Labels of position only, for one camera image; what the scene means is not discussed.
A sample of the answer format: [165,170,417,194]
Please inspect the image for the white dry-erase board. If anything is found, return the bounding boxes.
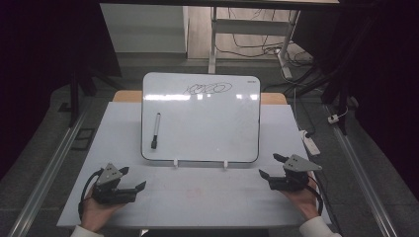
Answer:
[140,72,262,164]

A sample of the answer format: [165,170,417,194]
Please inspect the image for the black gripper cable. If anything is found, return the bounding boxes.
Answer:
[77,168,105,220]
[306,175,325,217]

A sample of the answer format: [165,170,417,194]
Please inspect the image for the person's left hand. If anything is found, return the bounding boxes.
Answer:
[80,197,126,233]

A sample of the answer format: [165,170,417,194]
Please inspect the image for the grey cabinet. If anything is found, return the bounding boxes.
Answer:
[100,3,189,54]

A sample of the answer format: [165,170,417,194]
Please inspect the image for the black and white marker pen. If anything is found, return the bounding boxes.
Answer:
[150,113,162,150]

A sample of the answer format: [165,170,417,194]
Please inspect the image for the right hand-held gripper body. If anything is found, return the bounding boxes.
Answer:
[269,153,323,193]

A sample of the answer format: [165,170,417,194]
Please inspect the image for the black stand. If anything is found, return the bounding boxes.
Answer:
[320,63,351,136]
[68,67,97,128]

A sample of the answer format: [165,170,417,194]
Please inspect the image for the white table mat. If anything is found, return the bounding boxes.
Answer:
[56,101,332,229]

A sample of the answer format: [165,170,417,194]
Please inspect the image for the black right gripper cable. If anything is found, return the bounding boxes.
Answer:
[306,175,325,217]

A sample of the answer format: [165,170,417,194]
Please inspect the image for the person's right hand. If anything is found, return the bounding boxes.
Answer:
[280,179,320,221]

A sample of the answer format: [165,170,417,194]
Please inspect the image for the white power strip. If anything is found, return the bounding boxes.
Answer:
[298,129,321,157]

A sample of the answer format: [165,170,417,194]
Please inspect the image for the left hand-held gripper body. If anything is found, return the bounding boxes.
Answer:
[91,163,138,205]

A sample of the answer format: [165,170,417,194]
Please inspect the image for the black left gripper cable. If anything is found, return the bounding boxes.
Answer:
[77,168,105,220]

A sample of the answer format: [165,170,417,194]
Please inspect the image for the aluminium rail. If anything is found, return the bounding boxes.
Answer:
[324,104,400,237]
[7,107,91,237]

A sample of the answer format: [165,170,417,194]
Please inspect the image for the white desk frame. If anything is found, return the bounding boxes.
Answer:
[208,6,301,80]

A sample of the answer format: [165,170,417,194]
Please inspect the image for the black floor cables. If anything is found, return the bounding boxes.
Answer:
[215,7,314,68]

